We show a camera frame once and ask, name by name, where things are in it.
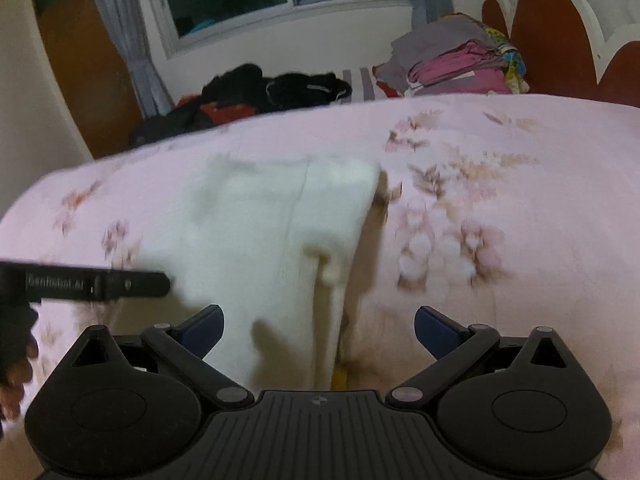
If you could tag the red and white headboard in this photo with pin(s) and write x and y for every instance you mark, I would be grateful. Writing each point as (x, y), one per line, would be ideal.
(550, 35)

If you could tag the person's left hand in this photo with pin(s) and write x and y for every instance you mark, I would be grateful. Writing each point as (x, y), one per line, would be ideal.
(15, 340)

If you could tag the grey striped bed sheet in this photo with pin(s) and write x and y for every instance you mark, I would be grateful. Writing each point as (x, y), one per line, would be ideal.
(362, 82)

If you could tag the stack of folded clothes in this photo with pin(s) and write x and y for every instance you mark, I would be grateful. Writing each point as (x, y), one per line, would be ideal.
(450, 65)

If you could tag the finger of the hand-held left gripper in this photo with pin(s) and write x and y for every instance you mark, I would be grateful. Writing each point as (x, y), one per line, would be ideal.
(135, 285)

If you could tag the brown wooden door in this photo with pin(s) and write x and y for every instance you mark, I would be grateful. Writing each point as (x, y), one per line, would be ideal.
(85, 85)

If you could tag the white knit garment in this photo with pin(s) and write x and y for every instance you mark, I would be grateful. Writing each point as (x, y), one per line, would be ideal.
(250, 235)

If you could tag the red cloth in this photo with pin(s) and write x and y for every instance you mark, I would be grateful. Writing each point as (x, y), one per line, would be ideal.
(225, 112)

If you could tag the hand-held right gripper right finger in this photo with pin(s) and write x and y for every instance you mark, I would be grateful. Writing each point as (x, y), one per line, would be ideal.
(432, 331)

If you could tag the pile of black clothes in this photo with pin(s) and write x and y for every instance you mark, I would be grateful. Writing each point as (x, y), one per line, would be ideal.
(240, 85)

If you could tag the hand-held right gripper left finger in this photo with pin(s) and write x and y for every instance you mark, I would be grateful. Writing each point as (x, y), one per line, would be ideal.
(205, 332)

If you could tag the pink floral blanket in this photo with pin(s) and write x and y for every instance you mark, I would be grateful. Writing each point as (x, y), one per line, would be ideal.
(500, 210)

